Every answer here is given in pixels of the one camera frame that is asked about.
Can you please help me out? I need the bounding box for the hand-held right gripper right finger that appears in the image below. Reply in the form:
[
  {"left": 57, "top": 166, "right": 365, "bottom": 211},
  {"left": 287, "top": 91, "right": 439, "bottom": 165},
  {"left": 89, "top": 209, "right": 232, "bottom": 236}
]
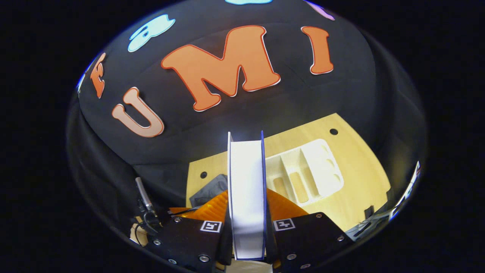
[{"left": 263, "top": 188, "right": 355, "bottom": 271}]

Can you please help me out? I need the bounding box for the white bookshelf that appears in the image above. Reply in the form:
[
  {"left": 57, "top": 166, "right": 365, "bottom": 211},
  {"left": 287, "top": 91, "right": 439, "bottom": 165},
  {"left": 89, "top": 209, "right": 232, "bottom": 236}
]
[{"left": 265, "top": 138, "right": 344, "bottom": 204}]

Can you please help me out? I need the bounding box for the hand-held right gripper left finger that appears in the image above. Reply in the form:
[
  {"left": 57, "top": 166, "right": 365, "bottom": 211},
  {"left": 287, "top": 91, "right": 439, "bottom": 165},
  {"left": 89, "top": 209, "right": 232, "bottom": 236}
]
[{"left": 146, "top": 190, "right": 232, "bottom": 271}]

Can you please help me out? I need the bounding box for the grey schoolbag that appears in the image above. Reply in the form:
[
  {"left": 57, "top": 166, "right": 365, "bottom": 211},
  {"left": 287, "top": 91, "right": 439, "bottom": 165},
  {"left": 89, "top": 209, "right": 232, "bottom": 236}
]
[{"left": 189, "top": 174, "right": 229, "bottom": 207}]

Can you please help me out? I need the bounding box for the blue cover book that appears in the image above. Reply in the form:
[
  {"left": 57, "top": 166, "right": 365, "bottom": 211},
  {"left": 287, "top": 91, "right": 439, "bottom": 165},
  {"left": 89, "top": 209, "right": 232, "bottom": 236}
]
[{"left": 227, "top": 131, "right": 268, "bottom": 261}]

